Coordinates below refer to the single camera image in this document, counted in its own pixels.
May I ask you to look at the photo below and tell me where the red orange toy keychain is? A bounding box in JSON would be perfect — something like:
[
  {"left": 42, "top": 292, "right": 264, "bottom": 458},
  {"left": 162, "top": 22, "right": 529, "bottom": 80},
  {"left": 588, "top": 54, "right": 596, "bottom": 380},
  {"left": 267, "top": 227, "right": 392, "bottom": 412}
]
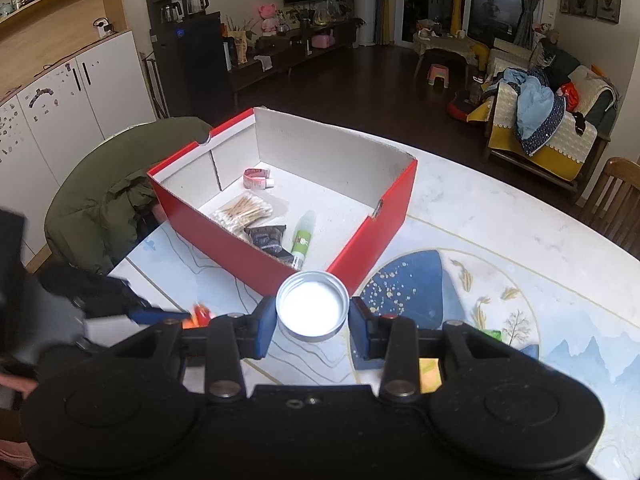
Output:
[{"left": 182, "top": 304, "right": 215, "bottom": 330}]

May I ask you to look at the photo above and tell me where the white round lid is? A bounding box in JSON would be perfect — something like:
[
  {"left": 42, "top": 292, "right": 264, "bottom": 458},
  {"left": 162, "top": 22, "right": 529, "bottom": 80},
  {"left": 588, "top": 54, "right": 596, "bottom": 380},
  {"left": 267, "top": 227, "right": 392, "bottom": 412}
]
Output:
[{"left": 276, "top": 271, "right": 350, "bottom": 342}]

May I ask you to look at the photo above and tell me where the black snack packet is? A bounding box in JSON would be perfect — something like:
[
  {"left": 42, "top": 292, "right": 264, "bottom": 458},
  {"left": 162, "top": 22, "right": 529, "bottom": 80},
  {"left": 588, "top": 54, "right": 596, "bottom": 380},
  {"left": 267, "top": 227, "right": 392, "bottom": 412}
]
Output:
[{"left": 244, "top": 226, "right": 294, "bottom": 266}]

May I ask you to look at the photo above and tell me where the pink small tube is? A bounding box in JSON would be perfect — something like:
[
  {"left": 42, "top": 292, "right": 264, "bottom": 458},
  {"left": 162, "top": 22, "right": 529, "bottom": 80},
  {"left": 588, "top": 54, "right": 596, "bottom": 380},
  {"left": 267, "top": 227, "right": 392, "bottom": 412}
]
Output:
[{"left": 243, "top": 168, "right": 274, "bottom": 190}]

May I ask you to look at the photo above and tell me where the person's left hand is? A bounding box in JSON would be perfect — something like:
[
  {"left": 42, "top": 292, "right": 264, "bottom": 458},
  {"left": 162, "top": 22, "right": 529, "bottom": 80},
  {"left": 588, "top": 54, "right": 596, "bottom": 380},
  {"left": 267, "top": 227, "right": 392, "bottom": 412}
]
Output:
[{"left": 0, "top": 373, "right": 38, "bottom": 399}]

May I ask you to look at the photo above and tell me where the green jacket on chair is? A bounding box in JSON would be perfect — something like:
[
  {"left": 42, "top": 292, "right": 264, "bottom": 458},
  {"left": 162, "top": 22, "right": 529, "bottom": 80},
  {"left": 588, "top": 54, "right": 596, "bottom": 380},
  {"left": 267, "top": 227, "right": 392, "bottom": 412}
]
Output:
[{"left": 44, "top": 117, "right": 212, "bottom": 274}]

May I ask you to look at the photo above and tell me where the cotton swab bag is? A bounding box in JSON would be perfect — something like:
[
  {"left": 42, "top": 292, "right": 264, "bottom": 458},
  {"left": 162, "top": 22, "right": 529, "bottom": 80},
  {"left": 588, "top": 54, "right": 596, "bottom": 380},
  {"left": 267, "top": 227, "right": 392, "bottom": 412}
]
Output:
[{"left": 209, "top": 192, "right": 272, "bottom": 236}]

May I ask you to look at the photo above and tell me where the green label white bottle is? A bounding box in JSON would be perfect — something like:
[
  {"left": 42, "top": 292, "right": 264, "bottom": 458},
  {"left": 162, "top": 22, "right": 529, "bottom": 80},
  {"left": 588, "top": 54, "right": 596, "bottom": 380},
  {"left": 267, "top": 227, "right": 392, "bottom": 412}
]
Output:
[{"left": 291, "top": 210, "right": 317, "bottom": 271}]

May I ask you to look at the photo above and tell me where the red cardboard box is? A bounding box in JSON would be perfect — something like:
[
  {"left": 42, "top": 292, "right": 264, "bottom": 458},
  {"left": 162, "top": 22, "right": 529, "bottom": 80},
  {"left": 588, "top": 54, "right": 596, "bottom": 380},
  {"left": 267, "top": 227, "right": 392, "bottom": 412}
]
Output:
[{"left": 148, "top": 107, "right": 418, "bottom": 295}]

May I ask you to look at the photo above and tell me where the white cabinet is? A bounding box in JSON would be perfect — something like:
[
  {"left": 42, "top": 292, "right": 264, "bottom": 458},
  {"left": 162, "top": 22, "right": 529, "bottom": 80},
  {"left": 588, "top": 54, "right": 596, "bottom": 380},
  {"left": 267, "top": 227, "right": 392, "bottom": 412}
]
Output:
[{"left": 0, "top": 32, "right": 156, "bottom": 263}]

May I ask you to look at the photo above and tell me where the wooden chair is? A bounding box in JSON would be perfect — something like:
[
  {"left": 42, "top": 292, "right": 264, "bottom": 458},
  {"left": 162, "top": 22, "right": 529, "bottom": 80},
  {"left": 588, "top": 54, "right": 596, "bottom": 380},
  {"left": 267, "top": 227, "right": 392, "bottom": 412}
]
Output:
[{"left": 579, "top": 157, "right": 640, "bottom": 259}]

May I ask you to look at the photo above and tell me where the black water dispenser cabinet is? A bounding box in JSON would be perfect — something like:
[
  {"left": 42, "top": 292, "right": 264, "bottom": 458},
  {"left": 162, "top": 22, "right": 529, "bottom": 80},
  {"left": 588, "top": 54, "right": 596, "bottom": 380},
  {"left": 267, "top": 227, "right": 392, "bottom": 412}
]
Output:
[{"left": 145, "top": 0, "right": 234, "bottom": 126}]

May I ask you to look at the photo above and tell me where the pink plastic stool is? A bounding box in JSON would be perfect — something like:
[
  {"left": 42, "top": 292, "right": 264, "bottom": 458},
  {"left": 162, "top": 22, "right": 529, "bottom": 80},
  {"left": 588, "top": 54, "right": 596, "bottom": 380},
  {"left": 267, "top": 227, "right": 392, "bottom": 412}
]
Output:
[{"left": 427, "top": 64, "right": 449, "bottom": 89}]

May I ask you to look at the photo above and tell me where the sofa with clothes pile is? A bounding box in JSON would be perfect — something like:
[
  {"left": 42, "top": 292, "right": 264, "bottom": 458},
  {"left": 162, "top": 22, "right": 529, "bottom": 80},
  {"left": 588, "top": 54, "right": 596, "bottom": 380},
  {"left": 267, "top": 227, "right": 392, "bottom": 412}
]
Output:
[{"left": 466, "top": 42, "right": 620, "bottom": 198}]

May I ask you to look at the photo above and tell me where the pink pig plush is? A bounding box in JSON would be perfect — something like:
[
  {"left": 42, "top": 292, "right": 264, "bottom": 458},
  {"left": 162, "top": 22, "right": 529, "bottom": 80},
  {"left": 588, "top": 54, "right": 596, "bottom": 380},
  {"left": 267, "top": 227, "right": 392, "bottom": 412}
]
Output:
[{"left": 258, "top": 3, "right": 280, "bottom": 36}]

